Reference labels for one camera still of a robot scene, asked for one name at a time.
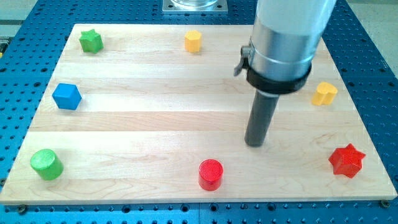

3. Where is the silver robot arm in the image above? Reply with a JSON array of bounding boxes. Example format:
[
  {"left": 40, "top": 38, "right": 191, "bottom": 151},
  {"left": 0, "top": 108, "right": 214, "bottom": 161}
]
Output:
[{"left": 234, "top": 0, "right": 336, "bottom": 95}]

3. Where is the green star block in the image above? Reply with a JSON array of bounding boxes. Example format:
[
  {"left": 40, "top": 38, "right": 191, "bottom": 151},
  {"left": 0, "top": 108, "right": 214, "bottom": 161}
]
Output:
[{"left": 79, "top": 29, "right": 104, "bottom": 54}]

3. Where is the red star block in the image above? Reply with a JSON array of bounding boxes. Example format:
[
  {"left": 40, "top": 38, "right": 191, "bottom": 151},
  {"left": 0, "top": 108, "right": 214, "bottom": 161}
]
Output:
[{"left": 328, "top": 144, "right": 366, "bottom": 179}]

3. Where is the red cylinder block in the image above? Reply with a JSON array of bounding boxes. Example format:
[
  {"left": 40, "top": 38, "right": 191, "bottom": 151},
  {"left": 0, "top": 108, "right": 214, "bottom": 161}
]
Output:
[{"left": 198, "top": 159, "right": 224, "bottom": 191}]

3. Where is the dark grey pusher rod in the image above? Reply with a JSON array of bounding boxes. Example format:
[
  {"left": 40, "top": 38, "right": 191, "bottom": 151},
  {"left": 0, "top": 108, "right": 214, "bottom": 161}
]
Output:
[{"left": 244, "top": 90, "right": 279, "bottom": 147}]

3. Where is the wooden board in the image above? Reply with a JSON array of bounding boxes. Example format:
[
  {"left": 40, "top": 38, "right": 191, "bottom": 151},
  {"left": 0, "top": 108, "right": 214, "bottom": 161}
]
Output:
[{"left": 1, "top": 24, "right": 397, "bottom": 205}]

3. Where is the yellow hexagon block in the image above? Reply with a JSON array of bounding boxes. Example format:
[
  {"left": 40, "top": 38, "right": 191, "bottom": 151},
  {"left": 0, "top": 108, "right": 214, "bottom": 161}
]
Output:
[{"left": 184, "top": 30, "right": 202, "bottom": 53}]

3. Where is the yellow heart block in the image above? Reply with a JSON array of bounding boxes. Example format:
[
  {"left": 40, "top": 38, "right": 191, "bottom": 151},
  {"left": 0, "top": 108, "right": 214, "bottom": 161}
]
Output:
[{"left": 312, "top": 82, "right": 338, "bottom": 106}]

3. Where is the blue cube block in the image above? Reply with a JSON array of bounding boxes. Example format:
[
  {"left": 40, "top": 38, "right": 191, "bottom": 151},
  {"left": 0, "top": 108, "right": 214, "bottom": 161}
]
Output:
[{"left": 52, "top": 83, "right": 81, "bottom": 110}]

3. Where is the green cylinder block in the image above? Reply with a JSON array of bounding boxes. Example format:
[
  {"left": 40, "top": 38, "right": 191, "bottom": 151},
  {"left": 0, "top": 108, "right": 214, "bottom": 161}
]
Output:
[{"left": 30, "top": 149, "right": 64, "bottom": 180}]

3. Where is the blue perforated table plate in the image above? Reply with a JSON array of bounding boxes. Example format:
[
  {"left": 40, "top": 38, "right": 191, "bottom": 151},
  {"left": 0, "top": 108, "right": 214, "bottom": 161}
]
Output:
[{"left": 1, "top": 1, "right": 397, "bottom": 223}]

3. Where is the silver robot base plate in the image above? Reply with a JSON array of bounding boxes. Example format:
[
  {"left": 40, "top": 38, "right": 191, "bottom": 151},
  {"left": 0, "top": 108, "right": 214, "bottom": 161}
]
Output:
[{"left": 162, "top": 0, "right": 228, "bottom": 14}]

